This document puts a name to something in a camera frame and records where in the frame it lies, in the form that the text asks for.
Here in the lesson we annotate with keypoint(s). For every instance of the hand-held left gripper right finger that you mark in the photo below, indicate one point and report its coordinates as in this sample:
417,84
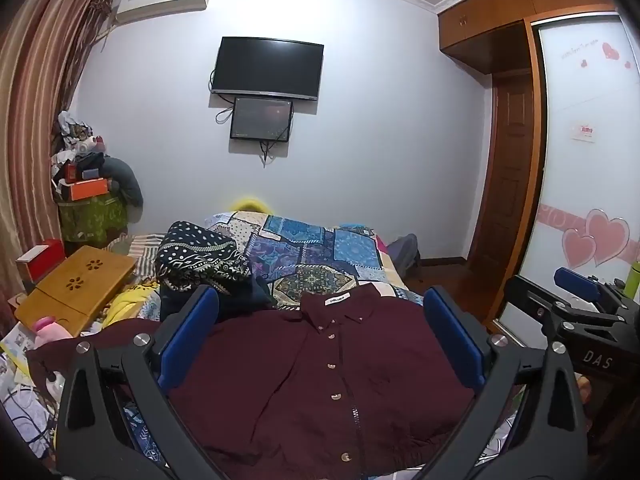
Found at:
452,340

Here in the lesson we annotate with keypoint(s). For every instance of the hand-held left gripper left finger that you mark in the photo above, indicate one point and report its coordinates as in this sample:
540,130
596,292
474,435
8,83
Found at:
187,340

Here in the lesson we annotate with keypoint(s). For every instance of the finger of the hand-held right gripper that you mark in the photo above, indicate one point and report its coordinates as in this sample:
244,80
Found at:
575,284

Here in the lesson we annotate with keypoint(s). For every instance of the maroon button shirt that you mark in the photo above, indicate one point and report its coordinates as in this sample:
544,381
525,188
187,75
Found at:
300,385

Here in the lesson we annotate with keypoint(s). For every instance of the green bottle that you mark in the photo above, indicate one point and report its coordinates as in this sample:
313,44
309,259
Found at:
636,272

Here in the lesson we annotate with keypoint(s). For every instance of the yellow cloth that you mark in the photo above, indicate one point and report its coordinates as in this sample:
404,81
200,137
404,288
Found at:
127,307

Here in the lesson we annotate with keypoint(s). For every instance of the navy garment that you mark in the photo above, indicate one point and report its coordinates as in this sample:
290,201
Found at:
250,297

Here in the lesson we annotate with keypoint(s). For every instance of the dark patterned cloth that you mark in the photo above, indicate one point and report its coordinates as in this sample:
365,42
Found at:
200,255

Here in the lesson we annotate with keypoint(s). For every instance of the grey backpack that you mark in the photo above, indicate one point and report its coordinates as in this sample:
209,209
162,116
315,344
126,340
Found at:
404,255

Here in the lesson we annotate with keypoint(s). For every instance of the striped bed sheet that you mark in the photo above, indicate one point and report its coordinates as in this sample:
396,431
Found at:
142,252

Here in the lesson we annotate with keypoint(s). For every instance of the colour block blanket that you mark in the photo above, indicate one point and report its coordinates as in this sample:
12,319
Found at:
382,251

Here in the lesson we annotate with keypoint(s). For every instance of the wooden door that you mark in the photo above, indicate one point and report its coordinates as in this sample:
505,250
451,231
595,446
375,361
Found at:
510,185

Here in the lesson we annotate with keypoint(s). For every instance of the wooden lap desk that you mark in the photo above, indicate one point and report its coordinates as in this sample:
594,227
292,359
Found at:
75,285

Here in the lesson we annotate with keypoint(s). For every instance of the pink bottle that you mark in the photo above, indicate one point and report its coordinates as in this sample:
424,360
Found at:
50,332

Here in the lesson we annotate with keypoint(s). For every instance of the patchwork quilt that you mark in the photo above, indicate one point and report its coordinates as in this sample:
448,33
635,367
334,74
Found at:
300,250

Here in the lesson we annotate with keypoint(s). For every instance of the yellow round object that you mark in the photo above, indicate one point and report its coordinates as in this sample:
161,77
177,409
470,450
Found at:
252,205

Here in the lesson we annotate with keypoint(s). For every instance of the green patterned cloth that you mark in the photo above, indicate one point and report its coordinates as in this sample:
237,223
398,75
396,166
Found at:
92,217

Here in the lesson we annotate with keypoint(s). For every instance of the red box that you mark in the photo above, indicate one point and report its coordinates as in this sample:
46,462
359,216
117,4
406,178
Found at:
40,260

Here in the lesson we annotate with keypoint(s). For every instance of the orange box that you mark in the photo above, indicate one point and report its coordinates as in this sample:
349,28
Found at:
90,188

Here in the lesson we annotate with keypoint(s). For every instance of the pile of clutter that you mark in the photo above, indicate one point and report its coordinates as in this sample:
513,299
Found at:
77,145

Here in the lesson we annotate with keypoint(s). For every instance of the striped curtain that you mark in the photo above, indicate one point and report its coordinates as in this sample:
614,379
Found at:
35,110

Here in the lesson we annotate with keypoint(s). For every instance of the wooden overhead cabinet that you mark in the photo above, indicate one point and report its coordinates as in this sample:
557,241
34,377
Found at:
500,5

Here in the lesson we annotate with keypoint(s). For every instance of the small wall monitor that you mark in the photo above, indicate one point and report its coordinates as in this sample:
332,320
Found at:
261,117

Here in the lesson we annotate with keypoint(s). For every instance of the wall television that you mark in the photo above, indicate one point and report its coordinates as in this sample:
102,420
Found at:
267,67

